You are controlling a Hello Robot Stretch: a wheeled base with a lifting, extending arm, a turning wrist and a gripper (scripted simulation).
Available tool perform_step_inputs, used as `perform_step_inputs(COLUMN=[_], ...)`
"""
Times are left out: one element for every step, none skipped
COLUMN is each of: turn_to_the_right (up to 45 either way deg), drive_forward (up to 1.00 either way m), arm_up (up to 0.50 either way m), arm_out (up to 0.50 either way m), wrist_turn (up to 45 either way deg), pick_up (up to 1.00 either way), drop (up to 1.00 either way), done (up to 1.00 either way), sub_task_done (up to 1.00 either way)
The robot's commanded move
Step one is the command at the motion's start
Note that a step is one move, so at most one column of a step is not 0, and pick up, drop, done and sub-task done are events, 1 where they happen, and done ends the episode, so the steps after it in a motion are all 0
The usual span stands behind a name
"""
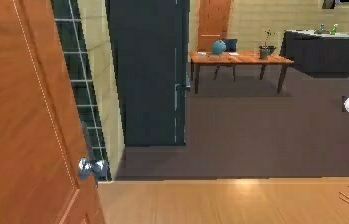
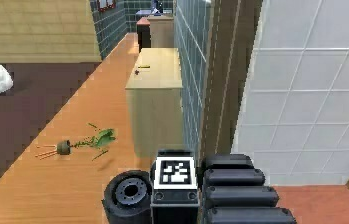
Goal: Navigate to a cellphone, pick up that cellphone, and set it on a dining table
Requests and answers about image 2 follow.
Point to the dark cabinet with red top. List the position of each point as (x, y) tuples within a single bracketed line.
[(143, 33)]

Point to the brown room door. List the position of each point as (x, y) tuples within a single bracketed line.
[(228, 73)]

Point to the green potted house plant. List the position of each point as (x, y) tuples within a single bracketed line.
[(97, 141)]

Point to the small yellow flat object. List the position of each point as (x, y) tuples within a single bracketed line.
[(144, 67)]

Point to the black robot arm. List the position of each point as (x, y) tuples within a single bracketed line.
[(235, 190)]

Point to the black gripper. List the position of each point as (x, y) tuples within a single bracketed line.
[(128, 196)]

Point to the red framed wall picture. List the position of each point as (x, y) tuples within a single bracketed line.
[(106, 4)]

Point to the tall beige cabinet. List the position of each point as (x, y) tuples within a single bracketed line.
[(162, 31)]

